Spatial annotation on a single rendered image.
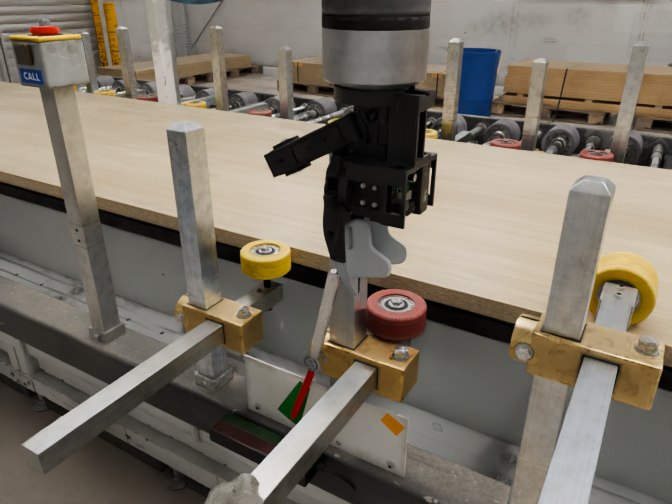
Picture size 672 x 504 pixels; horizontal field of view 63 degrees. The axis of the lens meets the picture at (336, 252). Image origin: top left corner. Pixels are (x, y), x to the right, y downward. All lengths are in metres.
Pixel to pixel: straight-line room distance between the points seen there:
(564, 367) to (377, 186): 0.26
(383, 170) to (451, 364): 0.52
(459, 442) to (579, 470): 0.51
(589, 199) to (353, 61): 0.24
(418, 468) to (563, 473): 0.36
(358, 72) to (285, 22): 9.08
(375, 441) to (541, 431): 0.22
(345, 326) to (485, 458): 0.36
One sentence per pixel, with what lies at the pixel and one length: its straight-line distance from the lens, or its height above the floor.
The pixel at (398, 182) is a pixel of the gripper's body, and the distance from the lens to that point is 0.47.
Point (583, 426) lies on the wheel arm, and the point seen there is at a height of 0.96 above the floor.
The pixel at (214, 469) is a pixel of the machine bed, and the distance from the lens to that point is 1.56.
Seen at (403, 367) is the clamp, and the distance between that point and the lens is 0.68.
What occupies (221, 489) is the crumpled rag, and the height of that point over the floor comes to 0.87.
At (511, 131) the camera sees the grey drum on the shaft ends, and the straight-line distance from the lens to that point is 2.08.
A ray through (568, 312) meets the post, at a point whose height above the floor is 1.00.
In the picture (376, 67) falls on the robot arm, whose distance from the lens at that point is 0.46.
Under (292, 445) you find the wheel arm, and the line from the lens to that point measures 0.60.
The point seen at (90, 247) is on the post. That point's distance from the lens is 1.02.
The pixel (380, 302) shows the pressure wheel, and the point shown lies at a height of 0.91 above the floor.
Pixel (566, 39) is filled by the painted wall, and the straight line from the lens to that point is 7.80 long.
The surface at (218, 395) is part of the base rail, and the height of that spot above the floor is 0.70.
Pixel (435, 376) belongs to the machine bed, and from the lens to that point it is 0.96.
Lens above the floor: 1.28
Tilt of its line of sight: 25 degrees down
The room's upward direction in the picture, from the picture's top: straight up
